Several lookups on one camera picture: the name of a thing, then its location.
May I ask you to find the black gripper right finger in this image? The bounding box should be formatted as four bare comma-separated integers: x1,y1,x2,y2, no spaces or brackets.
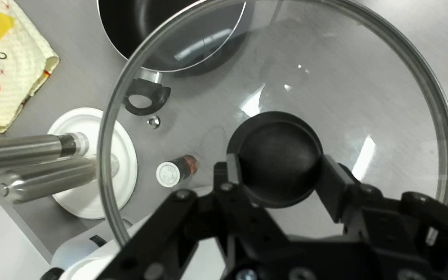
314,154,448,280

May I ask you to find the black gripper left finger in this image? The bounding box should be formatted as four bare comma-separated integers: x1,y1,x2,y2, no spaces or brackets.
96,153,288,280

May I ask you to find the glass lid with black knob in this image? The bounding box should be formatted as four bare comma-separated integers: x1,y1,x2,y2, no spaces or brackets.
96,0,448,249

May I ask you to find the black cooking pot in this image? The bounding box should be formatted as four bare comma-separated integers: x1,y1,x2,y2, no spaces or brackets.
95,0,249,117

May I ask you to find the small dark bottle white cap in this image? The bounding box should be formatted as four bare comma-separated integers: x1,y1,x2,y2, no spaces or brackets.
154,153,201,188

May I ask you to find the white paper towel roll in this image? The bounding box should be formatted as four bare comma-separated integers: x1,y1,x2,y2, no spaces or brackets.
51,216,149,272
39,252,127,280

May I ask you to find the steel spice grinder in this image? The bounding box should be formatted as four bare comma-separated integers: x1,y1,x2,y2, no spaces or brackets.
0,157,103,205
0,131,90,171

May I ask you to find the small round white plate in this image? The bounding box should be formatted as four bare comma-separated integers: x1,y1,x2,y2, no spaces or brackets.
45,106,140,221

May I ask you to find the printed yellow red kitchen towel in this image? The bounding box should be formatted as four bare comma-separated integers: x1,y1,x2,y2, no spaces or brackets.
0,0,61,135

